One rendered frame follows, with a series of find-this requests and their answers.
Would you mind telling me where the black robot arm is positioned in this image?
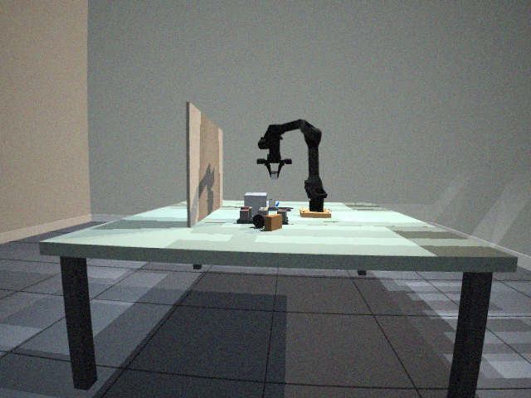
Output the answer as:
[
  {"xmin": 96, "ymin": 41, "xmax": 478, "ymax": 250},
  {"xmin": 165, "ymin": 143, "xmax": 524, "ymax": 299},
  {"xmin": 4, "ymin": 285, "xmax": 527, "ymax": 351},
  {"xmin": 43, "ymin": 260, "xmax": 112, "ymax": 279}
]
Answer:
[{"xmin": 258, "ymin": 119, "xmax": 328, "ymax": 212}]

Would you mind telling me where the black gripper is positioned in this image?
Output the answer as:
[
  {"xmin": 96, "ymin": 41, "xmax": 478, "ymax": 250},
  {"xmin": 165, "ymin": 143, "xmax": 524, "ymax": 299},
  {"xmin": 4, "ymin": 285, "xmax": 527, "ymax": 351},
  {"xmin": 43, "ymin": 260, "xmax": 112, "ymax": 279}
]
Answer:
[{"xmin": 256, "ymin": 148, "xmax": 292, "ymax": 177}]

